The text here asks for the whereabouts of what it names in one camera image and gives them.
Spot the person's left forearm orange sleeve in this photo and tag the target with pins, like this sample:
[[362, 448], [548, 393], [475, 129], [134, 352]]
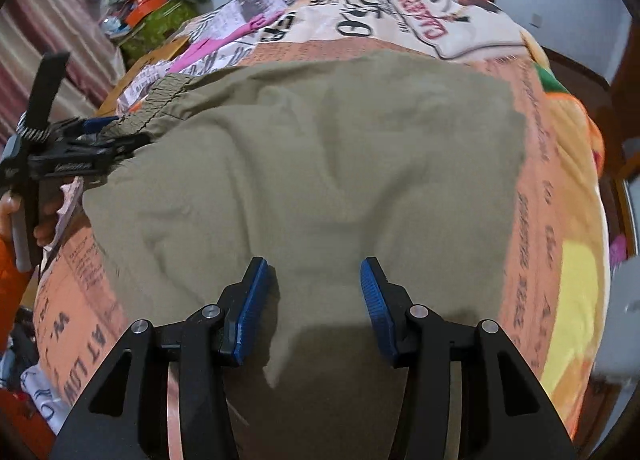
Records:
[[12, 290]]

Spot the white printed cloth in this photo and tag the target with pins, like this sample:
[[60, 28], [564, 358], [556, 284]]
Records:
[[42, 397]]

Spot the printed blanket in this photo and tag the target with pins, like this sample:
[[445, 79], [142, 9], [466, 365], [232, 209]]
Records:
[[550, 240]]

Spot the orange box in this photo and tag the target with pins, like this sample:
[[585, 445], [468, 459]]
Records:
[[145, 9]]

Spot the wooden lap desk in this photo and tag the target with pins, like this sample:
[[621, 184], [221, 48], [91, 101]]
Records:
[[150, 58]]

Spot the olive green pants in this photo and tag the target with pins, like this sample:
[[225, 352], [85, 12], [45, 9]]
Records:
[[325, 164]]

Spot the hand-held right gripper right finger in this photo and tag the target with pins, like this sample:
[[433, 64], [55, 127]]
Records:
[[377, 310]]

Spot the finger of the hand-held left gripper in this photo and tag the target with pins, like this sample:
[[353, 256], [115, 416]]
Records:
[[100, 125], [75, 164]]

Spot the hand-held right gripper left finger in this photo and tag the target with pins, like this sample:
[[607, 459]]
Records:
[[250, 305]]

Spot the white wall socket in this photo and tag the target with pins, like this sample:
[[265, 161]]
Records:
[[536, 20]]

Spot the green patterned bag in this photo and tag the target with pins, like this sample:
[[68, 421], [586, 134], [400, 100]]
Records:
[[155, 32]]

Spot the striped brown curtain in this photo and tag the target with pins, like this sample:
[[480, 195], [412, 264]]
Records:
[[50, 14]]

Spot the person's left hand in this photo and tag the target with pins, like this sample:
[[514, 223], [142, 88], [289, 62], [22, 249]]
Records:
[[47, 227]]

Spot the pink cloth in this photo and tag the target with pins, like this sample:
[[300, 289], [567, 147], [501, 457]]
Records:
[[200, 52]]

